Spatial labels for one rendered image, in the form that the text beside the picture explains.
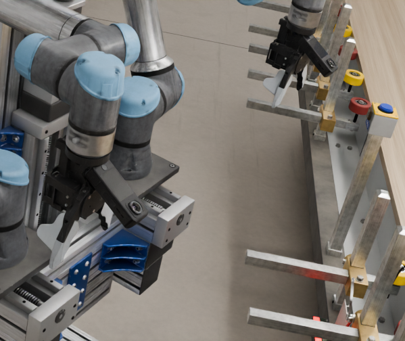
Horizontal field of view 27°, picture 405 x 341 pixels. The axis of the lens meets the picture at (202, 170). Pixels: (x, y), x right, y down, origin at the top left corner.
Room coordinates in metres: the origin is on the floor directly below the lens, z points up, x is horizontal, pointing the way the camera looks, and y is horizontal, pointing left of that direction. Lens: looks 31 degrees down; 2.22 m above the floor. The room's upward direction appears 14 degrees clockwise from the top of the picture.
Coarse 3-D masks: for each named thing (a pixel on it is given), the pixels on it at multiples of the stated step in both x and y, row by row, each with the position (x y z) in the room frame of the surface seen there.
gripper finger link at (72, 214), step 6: (78, 204) 1.10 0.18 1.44; (66, 210) 1.09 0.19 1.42; (72, 210) 1.09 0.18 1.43; (78, 210) 1.10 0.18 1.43; (66, 216) 1.09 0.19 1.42; (72, 216) 1.09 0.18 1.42; (78, 216) 1.10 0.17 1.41; (66, 222) 1.09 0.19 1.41; (72, 222) 1.09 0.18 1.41; (66, 228) 1.08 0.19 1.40; (60, 234) 1.08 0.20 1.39; (66, 234) 1.08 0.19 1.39; (60, 240) 1.07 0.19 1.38
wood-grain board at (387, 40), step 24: (360, 0) 4.11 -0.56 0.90; (384, 0) 4.20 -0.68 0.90; (360, 24) 3.76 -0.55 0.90; (384, 24) 3.84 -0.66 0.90; (360, 48) 3.47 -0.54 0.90; (384, 48) 3.54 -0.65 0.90; (384, 72) 3.27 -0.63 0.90; (384, 96) 3.03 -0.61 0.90; (384, 144) 2.63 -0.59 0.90; (384, 168) 2.49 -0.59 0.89
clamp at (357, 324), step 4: (356, 312) 1.74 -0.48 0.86; (360, 312) 1.74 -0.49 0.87; (356, 316) 1.72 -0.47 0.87; (356, 320) 1.71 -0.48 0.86; (360, 320) 1.70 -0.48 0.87; (352, 324) 1.72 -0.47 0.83; (356, 324) 1.69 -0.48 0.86; (360, 324) 1.68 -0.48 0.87; (376, 324) 1.70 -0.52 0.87; (356, 328) 1.68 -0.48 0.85; (360, 328) 1.67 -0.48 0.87; (364, 328) 1.67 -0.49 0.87; (368, 328) 1.67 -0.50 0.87; (372, 328) 1.68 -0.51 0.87; (376, 328) 1.68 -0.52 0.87; (360, 332) 1.65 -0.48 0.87; (364, 332) 1.66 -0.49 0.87; (368, 332) 1.66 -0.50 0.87; (372, 332) 1.66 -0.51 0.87; (376, 332) 1.67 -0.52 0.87; (360, 336) 1.64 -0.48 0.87; (364, 336) 1.64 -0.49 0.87; (368, 336) 1.64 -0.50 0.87; (376, 336) 1.65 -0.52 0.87; (360, 340) 1.62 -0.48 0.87; (364, 340) 1.63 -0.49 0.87; (376, 340) 1.64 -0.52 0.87
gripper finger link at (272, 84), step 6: (282, 72) 1.88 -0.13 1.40; (270, 78) 1.87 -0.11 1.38; (276, 78) 1.87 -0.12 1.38; (264, 84) 1.87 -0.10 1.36; (270, 84) 1.87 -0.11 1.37; (276, 84) 1.86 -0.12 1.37; (288, 84) 1.86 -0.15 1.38; (270, 90) 1.86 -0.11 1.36; (276, 90) 1.85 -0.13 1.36; (282, 90) 1.84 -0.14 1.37; (276, 96) 1.84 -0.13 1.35; (282, 96) 1.85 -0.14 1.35; (276, 102) 1.84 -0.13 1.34
